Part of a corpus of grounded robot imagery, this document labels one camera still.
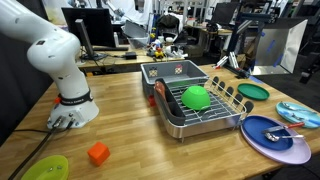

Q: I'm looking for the small blue handled spoon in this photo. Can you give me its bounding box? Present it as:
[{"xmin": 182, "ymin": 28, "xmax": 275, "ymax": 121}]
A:
[{"xmin": 278, "ymin": 111, "xmax": 296, "ymax": 123}]

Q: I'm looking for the green plate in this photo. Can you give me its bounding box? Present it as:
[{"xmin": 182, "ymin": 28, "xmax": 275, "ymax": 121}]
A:
[{"xmin": 236, "ymin": 83, "xmax": 270, "ymax": 101}]

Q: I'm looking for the dark blue plate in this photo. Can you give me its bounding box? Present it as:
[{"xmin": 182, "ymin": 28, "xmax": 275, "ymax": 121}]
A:
[{"xmin": 241, "ymin": 115, "xmax": 294, "ymax": 152}]

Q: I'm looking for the large metal spoon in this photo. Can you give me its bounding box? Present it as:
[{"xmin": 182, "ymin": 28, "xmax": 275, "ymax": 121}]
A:
[{"xmin": 264, "ymin": 132, "xmax": 305, "ymax": 143}]

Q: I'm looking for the long metal spoon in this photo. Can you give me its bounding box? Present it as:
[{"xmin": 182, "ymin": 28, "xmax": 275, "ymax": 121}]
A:
[{"xmin": 281, "ymin": 101, "xmax": 318, "ymax": 114}]

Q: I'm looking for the light blue plate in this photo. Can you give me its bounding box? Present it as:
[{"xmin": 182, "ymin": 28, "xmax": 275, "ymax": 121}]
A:
[{"xmin": 275, "ymin": 100, "xmax": 320, "ymax": 129}]

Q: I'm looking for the white and blue plate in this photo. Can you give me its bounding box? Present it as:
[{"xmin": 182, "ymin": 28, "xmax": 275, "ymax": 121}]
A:
[{"xmin": 240, "ymin": 114, "xmax": 312, "ymax": 166}]

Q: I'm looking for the orange silicone utensil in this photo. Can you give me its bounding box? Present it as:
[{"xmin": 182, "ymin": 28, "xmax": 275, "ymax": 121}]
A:
[{"xmin": 154, "ymin": 80, "xmax": 167, "ymax": 101}]

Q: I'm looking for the grey plastic bin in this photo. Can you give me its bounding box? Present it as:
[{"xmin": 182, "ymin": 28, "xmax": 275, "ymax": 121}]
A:
[{"xmin": 140, "ymin": 59, "xmax": 210, "ymax": 99}]

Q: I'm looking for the dark grey utensil holder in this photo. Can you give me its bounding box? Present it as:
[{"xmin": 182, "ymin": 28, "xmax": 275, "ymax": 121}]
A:
[{"xmin": 154, "ymin": 78, "xmax": 187, "ymax": 127}]

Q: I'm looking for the yellow duck toy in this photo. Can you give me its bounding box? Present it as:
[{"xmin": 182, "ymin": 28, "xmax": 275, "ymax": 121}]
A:
[{"xmin": 153, "ymin": 47, "xmax": 166, "ymax": 61}]

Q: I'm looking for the black power brick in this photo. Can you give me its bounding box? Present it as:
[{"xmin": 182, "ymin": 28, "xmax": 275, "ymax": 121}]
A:
[{"xmin": 124, "ymin": 51, "xmax": 138, "ymax": 60}]

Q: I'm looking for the steel dish rack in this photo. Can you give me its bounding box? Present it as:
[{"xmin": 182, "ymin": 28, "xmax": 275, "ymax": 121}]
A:
[{"xmin": 153, "ymin": 77, "xmax": 255, "ymax": 139}]

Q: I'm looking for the wooden background desk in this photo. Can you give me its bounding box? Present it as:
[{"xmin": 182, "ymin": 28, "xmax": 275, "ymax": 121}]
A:
[{"xmin": 76, "ymin": 45, "xmax": 186, "ymax": 73}]

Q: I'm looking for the extrusion base with white clamps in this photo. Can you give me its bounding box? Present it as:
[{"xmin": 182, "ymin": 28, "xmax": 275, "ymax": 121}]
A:
[{"xmin": 214, "ymin": 51, "xmax": 242, "ymax": 72}]

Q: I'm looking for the orange cube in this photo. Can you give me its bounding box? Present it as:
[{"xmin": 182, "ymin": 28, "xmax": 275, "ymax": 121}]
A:
[{"xmin": 87, "ymin": 141, "xmax": 111, "ymax": 167}]

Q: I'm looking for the black computer monitor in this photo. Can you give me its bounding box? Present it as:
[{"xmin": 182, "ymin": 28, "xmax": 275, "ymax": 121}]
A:
[{"xmin": 61, "ymin": 7, "xmax": 117, "ymax": 61}]

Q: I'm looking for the silver photo reflector box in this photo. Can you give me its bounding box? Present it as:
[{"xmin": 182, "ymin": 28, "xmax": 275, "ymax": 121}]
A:
[{"xmin": 251, "ymin": 17, "xmax": 308, "ymax": 76}]

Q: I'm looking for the lime green bowl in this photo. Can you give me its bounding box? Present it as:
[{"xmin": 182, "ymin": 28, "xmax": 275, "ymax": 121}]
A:
[{"xmin": 20, "ymin": 154, "xmax": 70, "ymax": 180}]

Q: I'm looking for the black aluminium camera stand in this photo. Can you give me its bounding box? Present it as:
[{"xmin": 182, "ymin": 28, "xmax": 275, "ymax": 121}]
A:
[{"xmin": 226, "ymin": 12, "xmax": 284, "ymax": 78}]

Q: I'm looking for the thin black base cable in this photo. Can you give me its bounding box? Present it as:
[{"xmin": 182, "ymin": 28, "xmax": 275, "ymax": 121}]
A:
[{"xmin": 12, "ymin": 128, "xmax": 52, "ymax": 134}]

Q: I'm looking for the thick black base cable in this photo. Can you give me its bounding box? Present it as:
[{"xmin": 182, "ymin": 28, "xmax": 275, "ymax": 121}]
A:
[{"xmin": 8, "ymin": 116, "xmax": 76, "ymax": 180}]

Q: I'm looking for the red handled knife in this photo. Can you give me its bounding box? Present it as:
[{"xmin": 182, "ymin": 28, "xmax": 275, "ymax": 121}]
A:
[{"xmin": 262, "ymin": 121, "xmax": 306, "ymax": 134}]

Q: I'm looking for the blue handled fork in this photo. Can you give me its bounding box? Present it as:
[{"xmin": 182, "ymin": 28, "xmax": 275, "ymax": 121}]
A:
[{"xmin": 291, "ymin": 113, "xmax": 320, "ymax": 126}]

